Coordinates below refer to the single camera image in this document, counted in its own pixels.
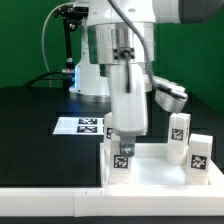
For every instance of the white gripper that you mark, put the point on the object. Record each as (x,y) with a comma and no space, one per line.
(129,110)

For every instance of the white marker sheet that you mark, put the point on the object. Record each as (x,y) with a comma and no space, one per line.
(79,126)

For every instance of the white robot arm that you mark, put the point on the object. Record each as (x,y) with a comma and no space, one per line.
(120,37)

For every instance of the white square tabletop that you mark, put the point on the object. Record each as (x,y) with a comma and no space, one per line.
(149,167)

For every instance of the white front fence bar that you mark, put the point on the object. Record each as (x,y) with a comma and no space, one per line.
(113,201)

